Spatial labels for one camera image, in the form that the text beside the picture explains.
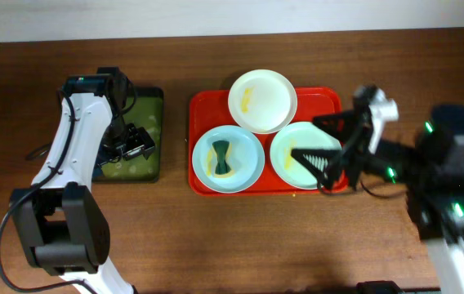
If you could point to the black tray with soapy water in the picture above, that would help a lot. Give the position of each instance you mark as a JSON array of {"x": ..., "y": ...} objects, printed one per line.
[{"x": 134, "y": 158}]

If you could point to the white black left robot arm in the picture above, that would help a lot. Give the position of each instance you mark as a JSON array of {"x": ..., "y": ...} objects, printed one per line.
[{"x": 61, "y": 228}]

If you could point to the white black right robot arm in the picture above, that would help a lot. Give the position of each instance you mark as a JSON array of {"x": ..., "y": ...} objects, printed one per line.
[{"x": 432, "y": 171}]

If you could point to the black base block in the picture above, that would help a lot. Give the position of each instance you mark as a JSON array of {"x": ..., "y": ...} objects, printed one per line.
[{"x": 378, "y": 287}]

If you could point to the pale green plate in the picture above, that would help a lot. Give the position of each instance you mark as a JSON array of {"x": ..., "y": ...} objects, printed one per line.
[{"x": 298, "y": 135}]

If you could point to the light blue plate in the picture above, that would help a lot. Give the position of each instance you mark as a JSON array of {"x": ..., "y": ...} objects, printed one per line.
[{"x": 247, "y": 158}]

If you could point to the yellow green scrub sponge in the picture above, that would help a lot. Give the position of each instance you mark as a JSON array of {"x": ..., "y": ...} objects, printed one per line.
[{"x": 217, "y": 156}]

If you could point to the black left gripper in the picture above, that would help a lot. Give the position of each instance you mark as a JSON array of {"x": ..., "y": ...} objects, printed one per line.
[{"x": 135, "y": 141}]

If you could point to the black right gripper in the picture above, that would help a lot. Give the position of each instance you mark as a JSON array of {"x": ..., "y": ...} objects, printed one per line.
[{"x": 327, "y": 157}]

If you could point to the cream white plate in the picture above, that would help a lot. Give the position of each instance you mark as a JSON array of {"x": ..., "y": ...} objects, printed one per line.
[{"x": 262, "y": 101}]

